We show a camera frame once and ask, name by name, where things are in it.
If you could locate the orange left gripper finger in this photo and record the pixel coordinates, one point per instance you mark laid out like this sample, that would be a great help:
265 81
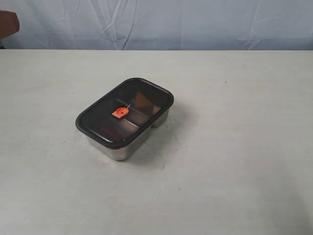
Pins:
9 23

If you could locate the dark transparent box lid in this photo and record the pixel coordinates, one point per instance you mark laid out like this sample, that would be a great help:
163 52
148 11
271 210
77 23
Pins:
117 109

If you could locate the yellow toy cheese wedge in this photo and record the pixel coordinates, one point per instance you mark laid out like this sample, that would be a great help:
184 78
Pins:
141 102

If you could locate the blue-grey backdrop curtain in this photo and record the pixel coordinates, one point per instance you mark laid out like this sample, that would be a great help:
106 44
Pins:
162 24

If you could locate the red toy sausage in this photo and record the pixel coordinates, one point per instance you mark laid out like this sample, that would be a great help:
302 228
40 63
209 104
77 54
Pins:
111 133

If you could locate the stainless steel lunch box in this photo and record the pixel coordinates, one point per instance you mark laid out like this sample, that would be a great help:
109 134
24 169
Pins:
125 152

